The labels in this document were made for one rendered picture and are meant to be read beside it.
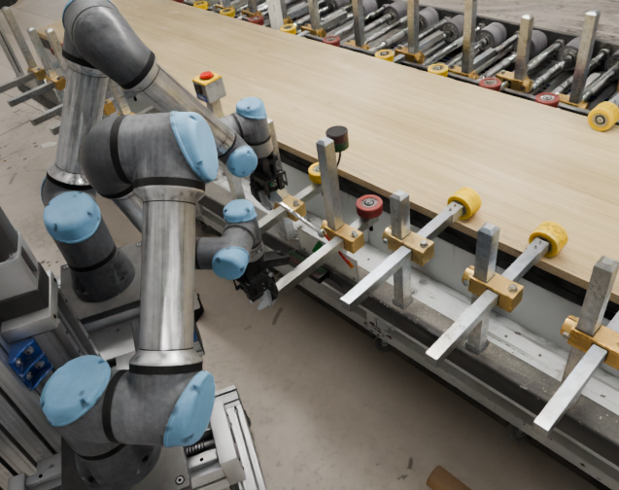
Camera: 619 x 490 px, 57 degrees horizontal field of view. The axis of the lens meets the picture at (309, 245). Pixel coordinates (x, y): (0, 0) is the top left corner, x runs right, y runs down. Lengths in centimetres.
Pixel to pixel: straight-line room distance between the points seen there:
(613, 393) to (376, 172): 91
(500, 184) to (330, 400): 109
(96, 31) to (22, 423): 77
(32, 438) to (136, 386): 42
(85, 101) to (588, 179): 138
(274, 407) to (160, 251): 153
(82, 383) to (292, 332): 170
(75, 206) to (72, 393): 52
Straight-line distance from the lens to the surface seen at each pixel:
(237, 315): 271
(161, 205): 93
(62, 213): 136
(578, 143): 202
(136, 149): 95
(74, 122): 139
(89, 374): 98
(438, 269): 185
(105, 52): 122
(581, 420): 154
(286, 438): 229
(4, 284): 113
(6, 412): 124
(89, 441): 102
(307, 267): 161
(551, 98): 226
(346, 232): 168
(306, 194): 187
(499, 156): 193
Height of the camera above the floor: 197
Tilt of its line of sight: 42 degrees down
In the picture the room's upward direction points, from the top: 10 degrees counter-clockwise
